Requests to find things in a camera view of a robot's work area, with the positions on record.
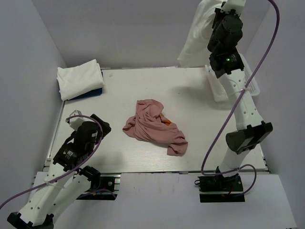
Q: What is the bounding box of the white printed t-shirt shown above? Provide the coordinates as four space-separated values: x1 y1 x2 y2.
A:
177 0 222 68

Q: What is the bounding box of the pink printed t-shirt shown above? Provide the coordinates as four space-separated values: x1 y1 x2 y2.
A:
122 99 188 156

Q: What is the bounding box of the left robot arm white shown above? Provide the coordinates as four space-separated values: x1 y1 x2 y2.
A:
7 111 111 229

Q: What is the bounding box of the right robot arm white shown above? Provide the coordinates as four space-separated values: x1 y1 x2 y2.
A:
207 0 273 190

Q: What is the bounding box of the folded blue t-shirt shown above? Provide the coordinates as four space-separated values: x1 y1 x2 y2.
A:
70 88 102 101

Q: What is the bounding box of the folded white t-shirt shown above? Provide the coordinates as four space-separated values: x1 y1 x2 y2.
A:
57 59 104 101

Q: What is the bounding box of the white plastic basket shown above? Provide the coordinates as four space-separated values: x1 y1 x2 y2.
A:
204 54 260 102

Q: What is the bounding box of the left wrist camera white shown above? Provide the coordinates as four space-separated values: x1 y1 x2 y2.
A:
65 110 85 131

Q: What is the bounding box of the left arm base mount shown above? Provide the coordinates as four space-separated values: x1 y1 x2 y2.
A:
73 166 121 201

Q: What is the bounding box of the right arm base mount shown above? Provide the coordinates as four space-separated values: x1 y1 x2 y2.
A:
194 172 245 203

